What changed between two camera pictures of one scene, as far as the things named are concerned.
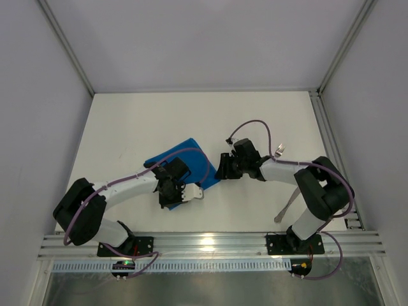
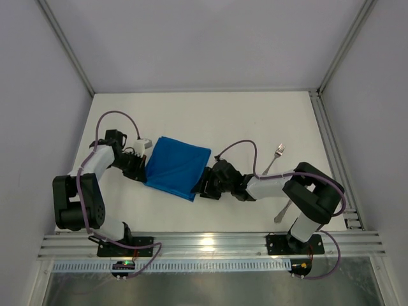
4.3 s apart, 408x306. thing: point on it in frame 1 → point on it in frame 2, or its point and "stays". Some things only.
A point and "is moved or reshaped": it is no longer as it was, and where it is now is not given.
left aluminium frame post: [48, 13] stays
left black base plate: [132, 246] stays
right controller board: [300, 267] stays
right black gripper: [227, 167] → [208, 183]
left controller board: [122, 265] stays
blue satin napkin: [190, 153] is moved or reshaped
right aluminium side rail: [353, 220] stays
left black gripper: [169, 197] → [139, 166]
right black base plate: [285, 244] stays
